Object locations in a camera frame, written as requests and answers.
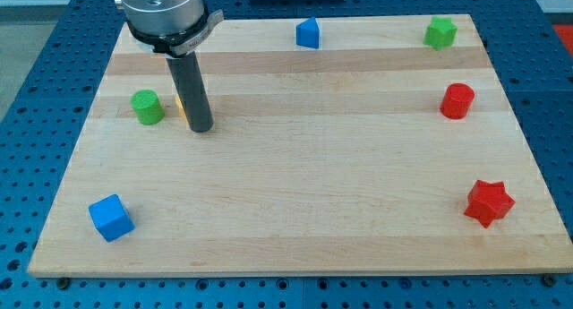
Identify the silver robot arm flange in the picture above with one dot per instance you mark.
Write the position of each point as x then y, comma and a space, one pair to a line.
171, 27

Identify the yellow heart block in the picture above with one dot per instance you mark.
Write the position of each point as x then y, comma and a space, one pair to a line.
180, 109

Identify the blue cube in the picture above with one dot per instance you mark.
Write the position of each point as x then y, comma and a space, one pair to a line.
110, 218

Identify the wooden board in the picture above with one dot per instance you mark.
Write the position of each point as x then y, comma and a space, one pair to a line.
320, 162

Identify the blue triangular prism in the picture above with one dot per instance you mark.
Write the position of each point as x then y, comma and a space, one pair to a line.
308, 33

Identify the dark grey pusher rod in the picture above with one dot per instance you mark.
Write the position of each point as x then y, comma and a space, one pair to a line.
188, 82

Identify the green cylinder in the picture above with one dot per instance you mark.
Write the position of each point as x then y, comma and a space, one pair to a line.
147, 107

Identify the red cylinder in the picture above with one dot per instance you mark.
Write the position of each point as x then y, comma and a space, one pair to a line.
457, 101

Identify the green star block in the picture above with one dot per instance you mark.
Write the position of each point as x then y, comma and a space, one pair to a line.
440, 33

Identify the red star block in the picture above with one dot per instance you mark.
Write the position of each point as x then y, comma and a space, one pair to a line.
488, 202

